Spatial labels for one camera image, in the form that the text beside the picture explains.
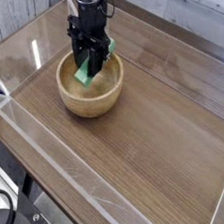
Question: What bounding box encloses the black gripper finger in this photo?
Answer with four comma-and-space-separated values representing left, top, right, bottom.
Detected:
72, 37, 89, 67
87, 48, 103, 77

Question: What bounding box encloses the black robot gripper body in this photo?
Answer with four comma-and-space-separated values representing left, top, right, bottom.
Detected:
67, 0, 110, 63

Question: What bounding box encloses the green rectangular block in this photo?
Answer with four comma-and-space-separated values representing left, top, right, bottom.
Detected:
74, 37, 115, 87

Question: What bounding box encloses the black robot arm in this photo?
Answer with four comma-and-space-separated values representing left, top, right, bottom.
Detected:
67, 0, 113, 78

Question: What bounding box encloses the brown wooden bowl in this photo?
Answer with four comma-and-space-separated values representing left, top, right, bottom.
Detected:
56, 52, 124, 118

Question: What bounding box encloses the black table leg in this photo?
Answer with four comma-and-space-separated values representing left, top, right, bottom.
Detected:
22, 173, 33, 197

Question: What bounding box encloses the clear acrylic corner bracket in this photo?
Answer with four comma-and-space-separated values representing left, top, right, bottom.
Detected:
67, 0, 79, 17

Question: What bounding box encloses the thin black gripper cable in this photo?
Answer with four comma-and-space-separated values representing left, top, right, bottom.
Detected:
99, 0, 117, 19

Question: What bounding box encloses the clear acrylic tray wall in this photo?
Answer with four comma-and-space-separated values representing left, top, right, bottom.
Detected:
0, 85, 154, 224

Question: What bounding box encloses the black metal bracket with screw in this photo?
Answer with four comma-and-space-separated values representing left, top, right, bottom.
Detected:
13, 192, 50, 224

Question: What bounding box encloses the black cable loop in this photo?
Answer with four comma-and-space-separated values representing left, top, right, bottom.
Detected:
0, 188, 17, 224

